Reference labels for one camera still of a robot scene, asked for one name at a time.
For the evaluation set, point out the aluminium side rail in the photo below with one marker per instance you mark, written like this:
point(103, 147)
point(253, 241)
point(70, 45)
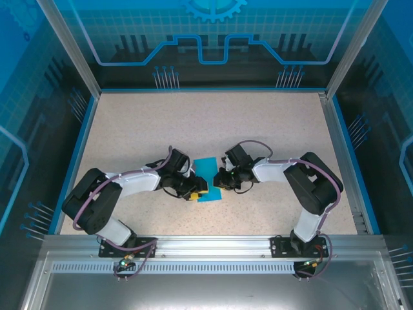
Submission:
point(342, 168)

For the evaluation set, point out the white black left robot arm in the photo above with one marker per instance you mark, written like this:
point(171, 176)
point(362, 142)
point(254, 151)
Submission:
point(116, 231)

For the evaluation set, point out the blue table edge strip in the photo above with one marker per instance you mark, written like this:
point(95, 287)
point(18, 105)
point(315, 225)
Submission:
point(76, 164)
point(355, 164)

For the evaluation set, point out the aluminium frame post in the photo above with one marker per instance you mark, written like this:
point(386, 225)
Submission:
point(355, 48)
point(74, 55)

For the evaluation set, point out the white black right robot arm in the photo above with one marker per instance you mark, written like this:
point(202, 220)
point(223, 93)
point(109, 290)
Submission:
point(308, 226)

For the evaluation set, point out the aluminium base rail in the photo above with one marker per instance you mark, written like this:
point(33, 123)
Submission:
point(213, 245)

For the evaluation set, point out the grey metal sheet tray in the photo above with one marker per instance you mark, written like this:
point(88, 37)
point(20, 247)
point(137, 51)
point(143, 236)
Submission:
point(206, 290)

